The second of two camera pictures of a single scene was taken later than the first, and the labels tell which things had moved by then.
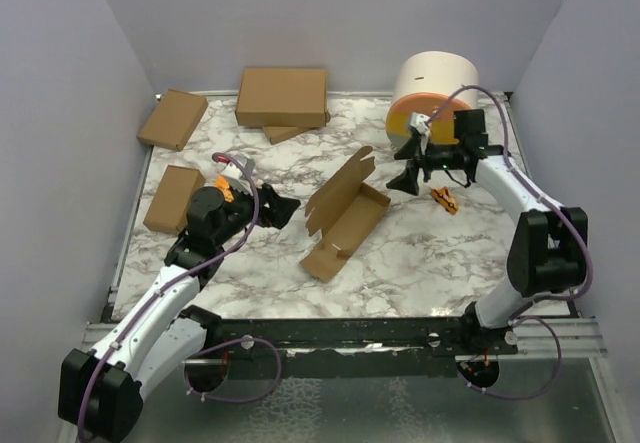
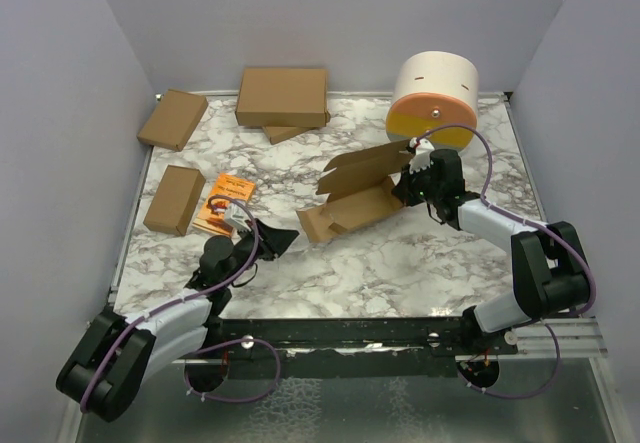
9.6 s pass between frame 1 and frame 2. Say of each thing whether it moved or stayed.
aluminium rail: stayed
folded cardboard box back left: stayed
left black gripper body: moved
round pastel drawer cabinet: stayed
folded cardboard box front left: stayed
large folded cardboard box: stayed
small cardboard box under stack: stayed
